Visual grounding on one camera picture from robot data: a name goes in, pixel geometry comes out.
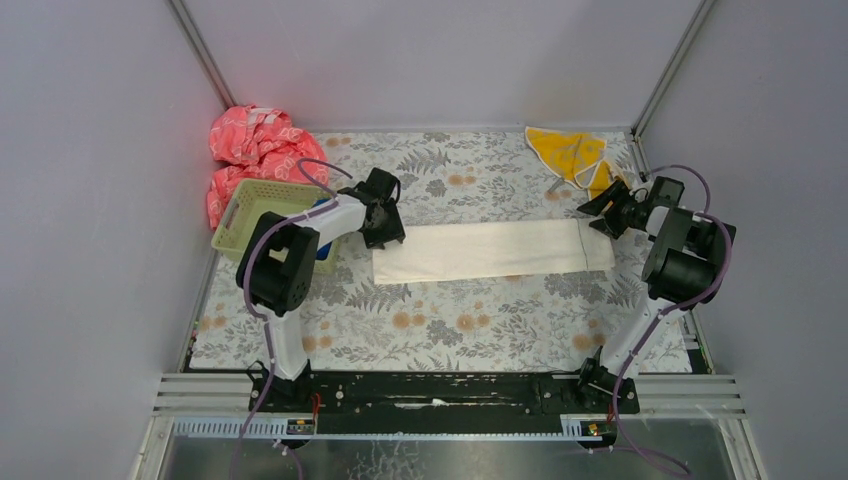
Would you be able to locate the pink patterned cloth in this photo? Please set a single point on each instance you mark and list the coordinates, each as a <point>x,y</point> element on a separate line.
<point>252,142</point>

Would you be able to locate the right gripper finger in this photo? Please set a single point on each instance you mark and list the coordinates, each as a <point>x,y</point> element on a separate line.
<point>614,193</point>
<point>611,226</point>

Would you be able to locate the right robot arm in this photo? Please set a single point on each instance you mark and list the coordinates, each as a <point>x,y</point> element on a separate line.
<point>688,259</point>

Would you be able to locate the cream towel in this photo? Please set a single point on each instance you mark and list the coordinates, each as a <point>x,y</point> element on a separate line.
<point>440,253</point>

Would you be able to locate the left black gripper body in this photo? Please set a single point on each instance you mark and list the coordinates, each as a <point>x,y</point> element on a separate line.
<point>385,221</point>

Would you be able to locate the floral table mat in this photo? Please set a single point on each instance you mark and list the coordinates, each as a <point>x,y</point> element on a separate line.
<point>513,323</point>

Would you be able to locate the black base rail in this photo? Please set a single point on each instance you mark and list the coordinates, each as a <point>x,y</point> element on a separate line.
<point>453,403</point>

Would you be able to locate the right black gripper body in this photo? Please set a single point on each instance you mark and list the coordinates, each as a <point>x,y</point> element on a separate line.
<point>613,211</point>

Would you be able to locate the yellow towel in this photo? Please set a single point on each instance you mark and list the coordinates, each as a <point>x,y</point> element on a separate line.
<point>579,159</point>

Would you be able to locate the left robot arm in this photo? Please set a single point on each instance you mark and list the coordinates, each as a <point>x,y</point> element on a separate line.
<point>276,270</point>

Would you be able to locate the green plastic basket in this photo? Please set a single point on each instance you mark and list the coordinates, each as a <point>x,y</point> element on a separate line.
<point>251,199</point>

